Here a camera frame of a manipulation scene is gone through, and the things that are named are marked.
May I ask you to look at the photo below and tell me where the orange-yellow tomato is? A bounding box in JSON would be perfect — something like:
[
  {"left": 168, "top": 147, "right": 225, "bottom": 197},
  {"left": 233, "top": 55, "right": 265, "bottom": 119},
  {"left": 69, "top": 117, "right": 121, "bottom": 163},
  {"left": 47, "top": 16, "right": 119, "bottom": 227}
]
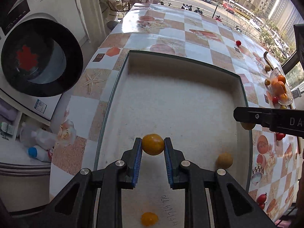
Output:
[{"left": 141, "top": 212, "right": 159, "bottom": 227}]

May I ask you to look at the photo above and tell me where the yellow tomato with calyx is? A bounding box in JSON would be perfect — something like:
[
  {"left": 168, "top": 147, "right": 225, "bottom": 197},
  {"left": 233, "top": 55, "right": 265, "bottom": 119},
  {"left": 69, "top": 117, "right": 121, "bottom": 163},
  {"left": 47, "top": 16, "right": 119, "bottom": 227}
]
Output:
[{"left": 142, "top": 134, "right": 164, "bottom": 156}]

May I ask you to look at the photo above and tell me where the red tomato right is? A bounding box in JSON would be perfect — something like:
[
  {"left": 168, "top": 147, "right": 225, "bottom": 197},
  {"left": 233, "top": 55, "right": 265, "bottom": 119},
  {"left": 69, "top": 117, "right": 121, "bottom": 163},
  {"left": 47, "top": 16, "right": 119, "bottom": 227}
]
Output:
[{"left": 276, "top": 133, "right": 286, "bottom": 141}]

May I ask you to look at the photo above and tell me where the small orange front bowl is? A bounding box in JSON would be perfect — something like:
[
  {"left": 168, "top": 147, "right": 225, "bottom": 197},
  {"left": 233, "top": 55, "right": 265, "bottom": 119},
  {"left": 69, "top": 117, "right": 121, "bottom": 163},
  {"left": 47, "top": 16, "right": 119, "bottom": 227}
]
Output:
[{"left": 279, "top": 93, "right": 288, "bottom": 102}]

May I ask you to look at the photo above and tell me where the red tomato near lower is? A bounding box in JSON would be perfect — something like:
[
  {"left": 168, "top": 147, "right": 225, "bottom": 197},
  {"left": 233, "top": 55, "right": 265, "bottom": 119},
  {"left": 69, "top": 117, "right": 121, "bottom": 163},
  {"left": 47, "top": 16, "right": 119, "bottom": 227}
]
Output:
[{"left": 259, "top": 203, "right": 265, "bottom": 210}]

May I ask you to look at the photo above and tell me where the red tomato near upper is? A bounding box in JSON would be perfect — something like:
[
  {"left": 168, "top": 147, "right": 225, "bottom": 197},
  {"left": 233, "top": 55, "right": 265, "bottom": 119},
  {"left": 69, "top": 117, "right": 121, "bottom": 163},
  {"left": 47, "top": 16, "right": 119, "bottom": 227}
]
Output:
[{"left": 256, "top": 193, "right": 267, "bottom": 205}]

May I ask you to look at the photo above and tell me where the glass fruit bowl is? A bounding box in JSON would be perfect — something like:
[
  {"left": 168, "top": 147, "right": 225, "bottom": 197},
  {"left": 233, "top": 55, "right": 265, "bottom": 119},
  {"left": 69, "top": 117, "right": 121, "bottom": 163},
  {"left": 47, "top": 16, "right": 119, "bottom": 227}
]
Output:
[{"left": 269, "top": 68, "right": 293, "bottom": 106}]

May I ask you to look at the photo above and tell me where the large orange left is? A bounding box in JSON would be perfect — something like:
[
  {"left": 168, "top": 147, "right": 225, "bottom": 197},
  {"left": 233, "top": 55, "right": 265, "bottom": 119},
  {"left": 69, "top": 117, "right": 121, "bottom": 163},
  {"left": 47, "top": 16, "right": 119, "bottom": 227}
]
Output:
[{"left": 272, "top": 81, "right": 287, "bottom": 97}]

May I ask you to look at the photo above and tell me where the brown longan centre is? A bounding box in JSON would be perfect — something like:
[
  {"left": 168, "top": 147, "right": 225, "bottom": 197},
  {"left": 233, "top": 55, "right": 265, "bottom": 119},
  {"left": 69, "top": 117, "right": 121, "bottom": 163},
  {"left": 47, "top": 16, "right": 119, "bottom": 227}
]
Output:
[{"left": 241, "top": 122, "right": 256, "bottom": 130}]

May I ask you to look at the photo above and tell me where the yellow tomato beside bowl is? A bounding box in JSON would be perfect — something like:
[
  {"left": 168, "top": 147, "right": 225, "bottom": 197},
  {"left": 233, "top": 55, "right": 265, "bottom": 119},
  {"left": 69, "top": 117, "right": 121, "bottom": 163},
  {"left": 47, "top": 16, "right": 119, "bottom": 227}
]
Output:
[{"left": 264, "top": 79, "right": 271, "bottom": 86}]

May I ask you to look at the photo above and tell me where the brown longan in tray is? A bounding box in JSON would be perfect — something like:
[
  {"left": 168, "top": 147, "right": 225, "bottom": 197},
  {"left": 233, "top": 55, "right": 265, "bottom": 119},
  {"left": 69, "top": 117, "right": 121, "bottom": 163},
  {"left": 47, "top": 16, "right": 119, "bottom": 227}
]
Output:
[{"left": 215, "top": 152, "right": 233, "bottom": 169}]

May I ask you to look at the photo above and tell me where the brown longan behind bowl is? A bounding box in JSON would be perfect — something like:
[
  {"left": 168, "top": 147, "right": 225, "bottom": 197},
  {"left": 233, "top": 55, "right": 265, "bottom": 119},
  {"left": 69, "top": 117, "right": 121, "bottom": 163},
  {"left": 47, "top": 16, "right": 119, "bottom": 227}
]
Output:
[{"left": 265, "top": 64, "right": 271, "bottom": 72}]

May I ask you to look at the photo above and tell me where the white bottle blue cap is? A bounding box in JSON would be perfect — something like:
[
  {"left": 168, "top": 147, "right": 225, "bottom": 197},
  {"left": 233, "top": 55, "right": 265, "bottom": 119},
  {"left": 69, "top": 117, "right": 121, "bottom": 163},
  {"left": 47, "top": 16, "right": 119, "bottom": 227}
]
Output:
[{"left": 27, "top": 146, "right": 51, "bottom": 163}]

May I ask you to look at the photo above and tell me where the long wooden shoehorn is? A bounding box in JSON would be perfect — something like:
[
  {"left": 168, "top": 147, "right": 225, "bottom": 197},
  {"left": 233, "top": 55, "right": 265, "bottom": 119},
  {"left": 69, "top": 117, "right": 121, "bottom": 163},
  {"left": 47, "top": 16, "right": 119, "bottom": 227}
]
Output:
[{"left": 263, "top": 51, "right": 281, "bottom": 68}]

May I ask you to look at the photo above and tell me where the white plastic jug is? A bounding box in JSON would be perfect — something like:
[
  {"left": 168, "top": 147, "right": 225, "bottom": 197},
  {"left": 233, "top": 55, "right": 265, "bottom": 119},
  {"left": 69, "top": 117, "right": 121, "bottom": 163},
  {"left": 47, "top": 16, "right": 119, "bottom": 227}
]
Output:
[{"left": 19, "top": 122, "right": 57, "bottom": 150}]

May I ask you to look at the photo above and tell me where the white shallow tray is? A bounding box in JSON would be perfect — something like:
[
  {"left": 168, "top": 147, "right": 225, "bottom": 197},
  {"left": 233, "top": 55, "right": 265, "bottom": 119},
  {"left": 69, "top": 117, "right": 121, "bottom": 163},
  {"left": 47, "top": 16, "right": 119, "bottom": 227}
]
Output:
[{"left": 98, "top": 51, "right": 252, "bottom": 227}]

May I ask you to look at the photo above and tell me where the patterned vinyl tablecloth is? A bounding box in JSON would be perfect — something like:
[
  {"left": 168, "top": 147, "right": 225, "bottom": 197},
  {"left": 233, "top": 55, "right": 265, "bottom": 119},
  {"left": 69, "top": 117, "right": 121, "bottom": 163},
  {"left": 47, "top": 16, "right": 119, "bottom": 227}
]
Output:
[{"left": 49, "top": 4, "right": 302, "bottom": 220}]

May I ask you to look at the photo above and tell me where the white washing machine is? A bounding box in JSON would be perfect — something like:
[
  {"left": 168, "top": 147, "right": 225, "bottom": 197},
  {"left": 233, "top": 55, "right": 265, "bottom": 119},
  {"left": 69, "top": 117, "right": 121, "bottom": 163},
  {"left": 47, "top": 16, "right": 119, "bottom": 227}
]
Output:
[{"left": 1, "top": 0, "right": 87, "bottom": 120}]

